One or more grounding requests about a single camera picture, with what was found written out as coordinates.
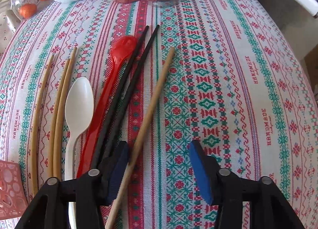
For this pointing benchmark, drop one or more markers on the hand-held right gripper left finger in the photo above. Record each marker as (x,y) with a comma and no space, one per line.
(116,169)

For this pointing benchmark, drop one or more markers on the red perforated utensil holder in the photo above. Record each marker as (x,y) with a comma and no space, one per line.
(10,189)

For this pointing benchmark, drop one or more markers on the black chopstick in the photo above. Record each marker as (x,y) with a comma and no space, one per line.
(119,99)
(131,94)

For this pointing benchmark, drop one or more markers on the red plastic spoon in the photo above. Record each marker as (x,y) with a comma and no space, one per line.
(109,89)

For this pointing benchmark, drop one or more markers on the white plastic spoon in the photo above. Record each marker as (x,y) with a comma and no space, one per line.
(78,104)

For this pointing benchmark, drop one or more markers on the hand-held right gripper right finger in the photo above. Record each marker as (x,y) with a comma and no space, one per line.
(200,169)

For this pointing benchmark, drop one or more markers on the wooden chopstick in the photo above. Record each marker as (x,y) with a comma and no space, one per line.
(57,109)
(151,109)
(41,109)
(64,94)

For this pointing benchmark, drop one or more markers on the patterned embroidered tablecloth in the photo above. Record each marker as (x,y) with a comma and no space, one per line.
(223,82)

